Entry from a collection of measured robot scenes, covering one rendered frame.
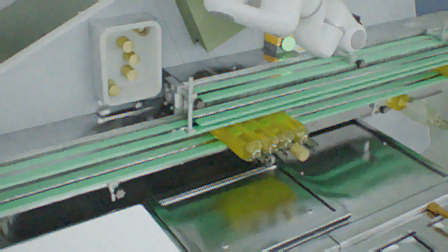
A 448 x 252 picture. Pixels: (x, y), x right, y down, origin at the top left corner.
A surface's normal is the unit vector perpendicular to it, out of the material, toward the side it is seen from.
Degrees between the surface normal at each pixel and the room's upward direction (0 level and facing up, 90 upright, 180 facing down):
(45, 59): 0
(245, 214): 90
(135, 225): 90
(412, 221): 90
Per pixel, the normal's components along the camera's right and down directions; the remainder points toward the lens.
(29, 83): 0.54, 0.43
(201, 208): 0.04, -0.87
